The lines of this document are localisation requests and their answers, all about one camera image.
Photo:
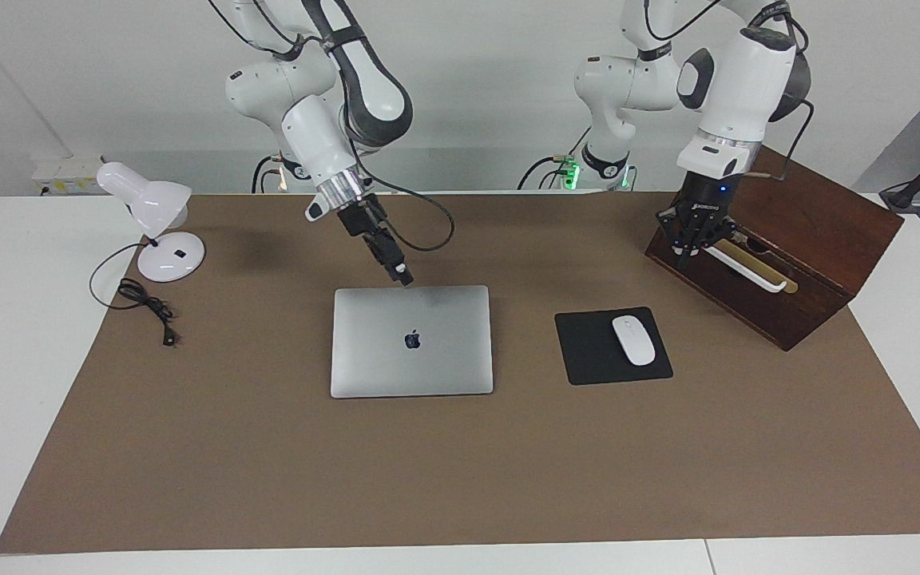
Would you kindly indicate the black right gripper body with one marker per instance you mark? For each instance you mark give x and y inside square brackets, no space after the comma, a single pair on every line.
[364,220]

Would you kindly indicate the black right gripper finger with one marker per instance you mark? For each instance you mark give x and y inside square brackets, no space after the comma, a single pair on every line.
[384,254]
[398,254]

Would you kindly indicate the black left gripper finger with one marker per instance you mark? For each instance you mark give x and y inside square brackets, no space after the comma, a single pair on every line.
[678,235]
[715,235]

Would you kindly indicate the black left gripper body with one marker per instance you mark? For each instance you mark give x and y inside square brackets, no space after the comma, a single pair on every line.
[703,204]

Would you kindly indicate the silver laptop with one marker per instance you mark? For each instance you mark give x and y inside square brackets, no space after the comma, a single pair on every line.
[412,367]

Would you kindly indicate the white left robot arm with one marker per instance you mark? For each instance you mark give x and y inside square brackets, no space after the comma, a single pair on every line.
[628,84]

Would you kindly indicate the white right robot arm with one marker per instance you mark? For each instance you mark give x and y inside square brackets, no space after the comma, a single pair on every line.
[372,88]

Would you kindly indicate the white computer mouse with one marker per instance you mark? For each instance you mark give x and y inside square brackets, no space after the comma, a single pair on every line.
[634,341]

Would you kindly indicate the dark wooden box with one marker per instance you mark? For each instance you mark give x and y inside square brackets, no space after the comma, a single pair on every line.
[843,231]

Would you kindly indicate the black mouse pad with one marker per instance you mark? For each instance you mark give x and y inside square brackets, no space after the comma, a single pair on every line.
[588,351]

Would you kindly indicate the white desk lamp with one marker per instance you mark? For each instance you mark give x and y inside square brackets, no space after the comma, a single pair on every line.
[152,200]

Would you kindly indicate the brown table mat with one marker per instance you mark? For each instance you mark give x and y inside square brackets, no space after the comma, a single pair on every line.
[460,479]

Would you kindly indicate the white power strip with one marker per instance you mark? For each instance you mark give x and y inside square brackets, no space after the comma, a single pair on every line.
[61,180]

